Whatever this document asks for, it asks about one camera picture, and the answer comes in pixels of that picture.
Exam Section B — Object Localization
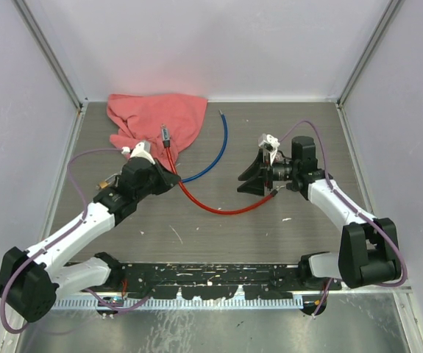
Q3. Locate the slotted cable duct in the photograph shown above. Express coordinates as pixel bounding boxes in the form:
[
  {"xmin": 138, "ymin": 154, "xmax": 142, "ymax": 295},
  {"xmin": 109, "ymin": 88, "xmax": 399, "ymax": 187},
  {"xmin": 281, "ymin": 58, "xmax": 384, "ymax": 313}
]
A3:
[{"xmin": 52, "ymin": 293, "xmax": 304, "ymax": 311}]

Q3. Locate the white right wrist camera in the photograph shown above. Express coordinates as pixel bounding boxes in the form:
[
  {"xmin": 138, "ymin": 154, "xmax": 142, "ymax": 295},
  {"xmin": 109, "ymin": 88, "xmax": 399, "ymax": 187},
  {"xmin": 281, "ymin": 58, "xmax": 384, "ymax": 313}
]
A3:
[{"xmin": 258, "ymin": 133, "xmax": 280, "ymax": 166}]

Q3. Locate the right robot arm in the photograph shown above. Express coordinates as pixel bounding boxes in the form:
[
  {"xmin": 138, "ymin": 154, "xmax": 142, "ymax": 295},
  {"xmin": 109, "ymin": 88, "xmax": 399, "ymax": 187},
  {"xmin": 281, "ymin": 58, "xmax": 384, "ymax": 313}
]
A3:
[{"xmin": 237, "ymin": 134, "xmax": 402, "ymax": 290}]

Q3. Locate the pink cloth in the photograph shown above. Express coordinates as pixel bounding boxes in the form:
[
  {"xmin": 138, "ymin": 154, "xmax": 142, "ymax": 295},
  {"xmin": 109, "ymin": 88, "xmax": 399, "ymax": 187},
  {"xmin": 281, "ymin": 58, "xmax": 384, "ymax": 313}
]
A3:
[{"xmin": 107, "ymin": 93, "xmax": 207, "ymax": 168}]

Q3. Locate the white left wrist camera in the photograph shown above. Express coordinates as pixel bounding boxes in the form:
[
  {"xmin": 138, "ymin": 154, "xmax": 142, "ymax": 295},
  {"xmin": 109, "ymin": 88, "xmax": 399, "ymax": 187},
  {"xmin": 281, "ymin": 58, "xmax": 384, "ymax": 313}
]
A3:
[{"xmin": 121, "ymin": 140, "xmax": 155, "ymax": 165}]

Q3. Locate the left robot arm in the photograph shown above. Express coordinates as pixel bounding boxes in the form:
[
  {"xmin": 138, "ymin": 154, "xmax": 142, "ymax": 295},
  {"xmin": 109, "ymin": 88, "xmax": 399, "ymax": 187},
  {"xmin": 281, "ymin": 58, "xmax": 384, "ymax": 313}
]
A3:
[{"xmin": 0, "ymin": 157, "xmax": 181, "ymax": 323}]

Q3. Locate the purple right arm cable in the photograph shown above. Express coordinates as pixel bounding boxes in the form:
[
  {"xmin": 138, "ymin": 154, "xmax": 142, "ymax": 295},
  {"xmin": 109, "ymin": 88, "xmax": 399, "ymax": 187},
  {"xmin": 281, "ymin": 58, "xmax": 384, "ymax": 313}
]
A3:
[{"xmin": 277, "ymin": 119, "xmax": 409, "ymax": 317}]

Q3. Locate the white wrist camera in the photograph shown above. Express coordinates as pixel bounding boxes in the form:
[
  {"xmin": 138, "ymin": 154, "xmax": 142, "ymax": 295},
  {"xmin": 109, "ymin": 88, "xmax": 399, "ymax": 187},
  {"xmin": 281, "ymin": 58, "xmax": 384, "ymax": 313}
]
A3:
[
  {"xmin": 121, "ymin": 140, "xmax": 155, "ymax": 165},
  {"xmin": 258, "ymin": 133, "xmax": 280, "ymax": 166}
]

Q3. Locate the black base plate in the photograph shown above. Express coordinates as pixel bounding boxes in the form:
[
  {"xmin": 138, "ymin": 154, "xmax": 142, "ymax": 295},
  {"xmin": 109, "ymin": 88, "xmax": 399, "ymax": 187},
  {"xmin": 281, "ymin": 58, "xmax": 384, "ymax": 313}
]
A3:
[{"xmin": 93, "ymin": 263, "xmax": 328, "ymax": 300}]

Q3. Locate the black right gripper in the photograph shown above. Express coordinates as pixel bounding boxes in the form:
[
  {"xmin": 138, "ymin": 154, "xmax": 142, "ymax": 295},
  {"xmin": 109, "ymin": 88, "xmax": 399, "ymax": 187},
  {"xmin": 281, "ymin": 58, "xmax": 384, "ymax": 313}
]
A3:
[{"xmin": 237, "ymin": 149, "xmax": 299, "ymax": 196}]

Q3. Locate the brass padlock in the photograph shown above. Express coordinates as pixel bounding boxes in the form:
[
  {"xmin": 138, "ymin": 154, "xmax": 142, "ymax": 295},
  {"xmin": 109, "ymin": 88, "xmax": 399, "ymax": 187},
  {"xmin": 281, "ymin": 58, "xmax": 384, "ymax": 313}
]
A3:
[{"xmin": 96, "ymin": 174, "xmax": 120, "ymax": 191}]

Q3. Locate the blue cable lock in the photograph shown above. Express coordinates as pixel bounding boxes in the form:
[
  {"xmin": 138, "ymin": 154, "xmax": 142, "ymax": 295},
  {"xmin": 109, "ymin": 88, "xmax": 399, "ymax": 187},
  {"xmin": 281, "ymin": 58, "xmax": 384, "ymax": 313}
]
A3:
[{"xmin": 176, "ymin": 109, "xmax": 229, "ymax": 183}]

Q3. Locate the red cable lock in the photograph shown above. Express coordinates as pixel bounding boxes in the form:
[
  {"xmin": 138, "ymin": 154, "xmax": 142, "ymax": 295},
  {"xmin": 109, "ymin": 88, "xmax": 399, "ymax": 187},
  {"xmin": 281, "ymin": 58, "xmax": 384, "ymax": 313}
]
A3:
[{"xmin": 159, "ymin": 123, "xmax": 282, "ymax": 216}]

